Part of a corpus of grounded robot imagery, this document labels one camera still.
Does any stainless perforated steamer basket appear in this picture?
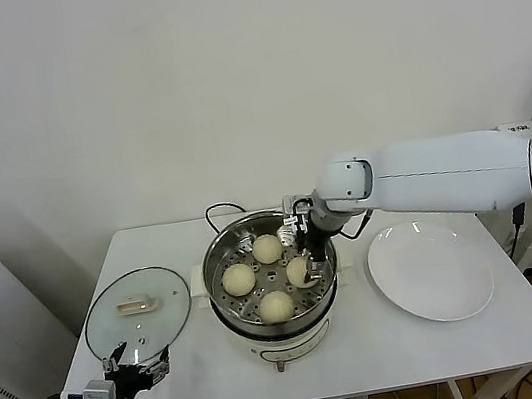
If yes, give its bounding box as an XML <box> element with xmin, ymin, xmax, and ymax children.
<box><xmin>196</xmin><ymin>200</ymin><xmax>350</xmax><ymax>345</ymax></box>

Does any round glass pot lid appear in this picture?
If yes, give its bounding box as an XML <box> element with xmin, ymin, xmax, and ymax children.
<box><xmin>75</xmin><ymin>260</ymin><xmax>200</xmax><ymax>366</ymax></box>

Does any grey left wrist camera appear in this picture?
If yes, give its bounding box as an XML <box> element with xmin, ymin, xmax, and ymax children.
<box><xmin>62</xmin><ymin>378</ymin><xmax>116</xmax><ymax>399</ymax></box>

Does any black cable with adapter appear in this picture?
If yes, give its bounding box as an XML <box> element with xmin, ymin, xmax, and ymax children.
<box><xmin>499</xmin><ymin>201</ymin><xmax>532</xmax><ymax>258</ymax></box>

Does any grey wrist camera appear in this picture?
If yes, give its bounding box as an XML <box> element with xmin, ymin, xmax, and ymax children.
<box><xmin>62</xmin><ymin>378</ymin><xmax>116</xmax><ymax>399</ymax></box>
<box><xmin>279</xmin><ymin>191</ymin><xmax>315</xmax><ymax>218</ymax></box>

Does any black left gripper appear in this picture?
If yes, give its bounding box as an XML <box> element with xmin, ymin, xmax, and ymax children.
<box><xmin>99</xmin><ymin>334</ymin><xmax>179</xmax><ymax>399</ymax></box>

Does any white round plate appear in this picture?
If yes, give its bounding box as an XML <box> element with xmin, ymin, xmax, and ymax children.
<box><xmin>362</xmin><ymin>209</ymin><xmax>500</xmax><ymax>333</ymax></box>

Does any black steamer power cable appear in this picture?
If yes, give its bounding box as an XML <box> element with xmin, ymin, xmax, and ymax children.
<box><xmin>203</xmin><ymin>199</ymin><xmax>252</xmax><ymax>238</ymax></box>

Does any white steamed baozi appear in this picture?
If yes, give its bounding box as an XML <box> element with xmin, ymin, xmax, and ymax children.
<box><xmin>250</xmin><ymin>230</ymin><xmax>287</xmax><ymax>267</ymax></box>
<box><xmin>282</xmin><ymin>253</ymin><xmax>317</xmax><ymax>292</ymax></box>
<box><xmin>219</xmin><ymin>260</ymin><xmax>260</xmax><ymax>300</ymax></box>
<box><xmin>255</xmin><ymin>288</ymin><xmax>297</xmax><ymax>327</ymax></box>

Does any cream electric steamer pot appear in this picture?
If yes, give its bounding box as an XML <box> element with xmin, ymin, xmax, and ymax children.
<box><xmin>185</xmin><ymin>235</ymin><xmax>371</xmax><ymax>386</ymax></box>

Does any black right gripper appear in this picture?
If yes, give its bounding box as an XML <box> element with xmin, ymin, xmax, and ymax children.
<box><xmin>291</xmin><ymin>208</ymin><xmax>337</xmax><ymax>289</ymax></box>

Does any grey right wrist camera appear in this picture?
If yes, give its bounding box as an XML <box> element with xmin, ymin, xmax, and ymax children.
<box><xmin>279</xmin><ymin>191</ymin><xmax>315</xmax><ymax>218</ymax></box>

